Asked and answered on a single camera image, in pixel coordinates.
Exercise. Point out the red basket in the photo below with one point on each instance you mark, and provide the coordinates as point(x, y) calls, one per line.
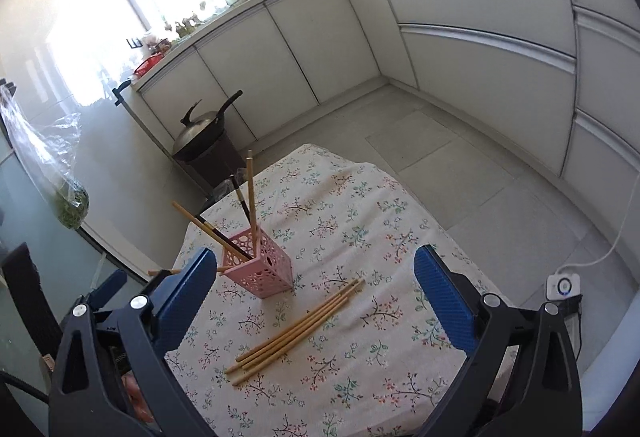
point(149, 66)

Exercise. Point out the pink perforated utensil holder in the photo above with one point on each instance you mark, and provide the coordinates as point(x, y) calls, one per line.
point(260, 267)

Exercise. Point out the brown bin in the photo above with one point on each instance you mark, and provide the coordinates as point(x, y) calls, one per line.
point(215, 167)

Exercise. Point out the steel wok lid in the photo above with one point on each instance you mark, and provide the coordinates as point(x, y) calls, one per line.
point(197, 132)

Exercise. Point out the floral tablecloth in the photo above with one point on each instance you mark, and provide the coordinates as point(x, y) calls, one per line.
point(350, 227)

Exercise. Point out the dark chair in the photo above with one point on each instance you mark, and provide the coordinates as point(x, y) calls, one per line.
point(30, 297)

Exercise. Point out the plastic bag of greens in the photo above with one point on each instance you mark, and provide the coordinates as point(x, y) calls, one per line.
point(70, 207)

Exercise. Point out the black-tipped wooden chopstick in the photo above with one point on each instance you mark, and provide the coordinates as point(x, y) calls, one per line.
point(241, 199)
point(200, 222)

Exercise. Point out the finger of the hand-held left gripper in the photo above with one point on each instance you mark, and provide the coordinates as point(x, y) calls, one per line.
point(107, 287)

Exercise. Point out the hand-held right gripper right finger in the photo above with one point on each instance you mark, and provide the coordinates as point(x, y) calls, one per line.
point(445, 302)

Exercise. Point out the tall light wooden chopstick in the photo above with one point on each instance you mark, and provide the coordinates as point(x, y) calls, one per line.
point(251, 197)

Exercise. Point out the frosted glass door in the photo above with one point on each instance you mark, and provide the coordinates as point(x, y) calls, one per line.
point(25, 177)

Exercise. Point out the crumpled plastic bag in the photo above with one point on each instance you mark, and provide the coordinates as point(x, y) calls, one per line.
point(220, 194)

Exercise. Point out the row of small jars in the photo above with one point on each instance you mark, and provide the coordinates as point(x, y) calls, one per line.
point(185, 23)

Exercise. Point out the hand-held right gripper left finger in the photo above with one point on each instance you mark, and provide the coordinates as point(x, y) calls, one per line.
point(182, 302)

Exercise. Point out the white power strip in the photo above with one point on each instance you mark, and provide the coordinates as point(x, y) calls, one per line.
point(562, 287)

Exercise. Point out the black wok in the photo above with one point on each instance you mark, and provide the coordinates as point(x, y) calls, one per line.
point(230, 103)

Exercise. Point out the person's left hand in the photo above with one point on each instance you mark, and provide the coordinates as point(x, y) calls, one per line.
point(136, 397)

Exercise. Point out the grey pole with black clamp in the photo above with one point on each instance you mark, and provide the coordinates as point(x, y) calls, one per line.
point(120, 91)

